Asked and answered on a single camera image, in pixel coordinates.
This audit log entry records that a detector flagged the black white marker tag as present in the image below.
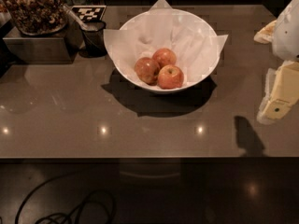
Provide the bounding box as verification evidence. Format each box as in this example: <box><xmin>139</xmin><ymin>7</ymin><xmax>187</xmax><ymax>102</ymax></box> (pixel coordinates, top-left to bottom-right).
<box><xmin>72</xmin><ymin>5</ymin><xmax>106</xmax><ymax>21</ymax></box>

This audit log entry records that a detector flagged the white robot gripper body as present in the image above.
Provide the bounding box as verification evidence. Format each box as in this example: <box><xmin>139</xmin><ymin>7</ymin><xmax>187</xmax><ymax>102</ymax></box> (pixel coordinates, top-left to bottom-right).
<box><xmin>272</xmin><ymin>0</ymin><xmax>299</xmax><ymax>62</ymax></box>

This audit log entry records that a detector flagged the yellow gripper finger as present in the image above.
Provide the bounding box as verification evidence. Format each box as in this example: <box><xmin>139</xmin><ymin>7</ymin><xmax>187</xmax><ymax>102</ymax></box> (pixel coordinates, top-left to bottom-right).
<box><xmin>257</xmin><ymin>61</ymin><xmax>299</xmax><ymax>124</ymax></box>
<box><xmin>253</xmin><ymin>21</ymin><xmax>277</xmax><ymax>44</ymax></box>

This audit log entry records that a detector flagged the black floor cable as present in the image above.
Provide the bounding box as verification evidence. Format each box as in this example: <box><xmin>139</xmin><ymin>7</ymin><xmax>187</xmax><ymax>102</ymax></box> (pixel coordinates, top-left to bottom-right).
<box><xmin>14</xmin><ymin>171</ymin><xmax>117</xmax><ymax>224</ymax></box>

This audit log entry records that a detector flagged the white scoop utensil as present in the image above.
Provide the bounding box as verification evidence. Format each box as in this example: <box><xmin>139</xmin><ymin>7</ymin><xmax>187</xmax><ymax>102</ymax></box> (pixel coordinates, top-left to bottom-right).
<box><xmin>63</xmin><ymin>4</ymin><xmax>91</xmax><ymax>31</ymax></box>

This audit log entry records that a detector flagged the red apple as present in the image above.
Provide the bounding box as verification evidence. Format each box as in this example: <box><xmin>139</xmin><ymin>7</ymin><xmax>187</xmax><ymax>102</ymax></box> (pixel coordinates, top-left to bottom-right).
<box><xmin>158</xmin><ymin>64</ymin><xmax>184</xmax><ymax>90</ymax></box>
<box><xmin>152</xmin><ymin>48</ymin><xmax>177</xmax><ymax>68</ymax></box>
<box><xmin>134</xmin><ymin>57</ymin><xmax>160</xmax><ymax>85</ymax></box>

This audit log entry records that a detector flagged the white paper liner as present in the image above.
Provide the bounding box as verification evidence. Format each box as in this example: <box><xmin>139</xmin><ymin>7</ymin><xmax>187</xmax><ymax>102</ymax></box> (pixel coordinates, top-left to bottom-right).
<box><xmin>103</xmin><ymin>0</ymin><xmax>229</xmax><ymax>88</ymax></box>

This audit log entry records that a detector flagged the black mesh cup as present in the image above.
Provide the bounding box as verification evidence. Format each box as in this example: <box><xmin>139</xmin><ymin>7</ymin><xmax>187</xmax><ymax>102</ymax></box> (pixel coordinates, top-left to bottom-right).
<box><xmin>81</xmin><ymin>21</ymin><xmax>107</xmax><ymax>57</ymax></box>

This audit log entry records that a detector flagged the white ceramic bowl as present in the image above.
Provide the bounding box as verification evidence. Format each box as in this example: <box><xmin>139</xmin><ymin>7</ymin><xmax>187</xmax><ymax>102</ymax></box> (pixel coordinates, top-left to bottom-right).
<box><xmin>109</xmin><ymin>8</ymin><xmax>221</xmax><ymax>95</ymax></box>

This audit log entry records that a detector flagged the dark metal box stand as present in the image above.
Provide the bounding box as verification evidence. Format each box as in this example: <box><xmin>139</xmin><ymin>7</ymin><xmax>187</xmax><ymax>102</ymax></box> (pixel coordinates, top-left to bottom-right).
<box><xmin>4</xmin><ymin>22</ymin><xmax>83</xmax><ymax>64</ymax></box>

